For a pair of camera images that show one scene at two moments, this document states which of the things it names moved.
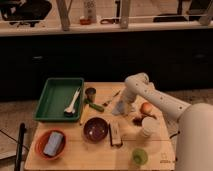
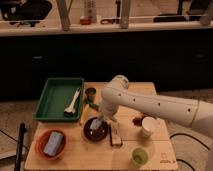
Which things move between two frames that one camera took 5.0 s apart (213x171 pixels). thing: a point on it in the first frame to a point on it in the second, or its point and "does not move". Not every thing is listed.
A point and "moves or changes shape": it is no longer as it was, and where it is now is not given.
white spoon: x=70 y=110 does not move
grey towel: x=120 y=108 moves or changes shape
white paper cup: x=149 y=126 does not move
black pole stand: x=20 y=147 does not move
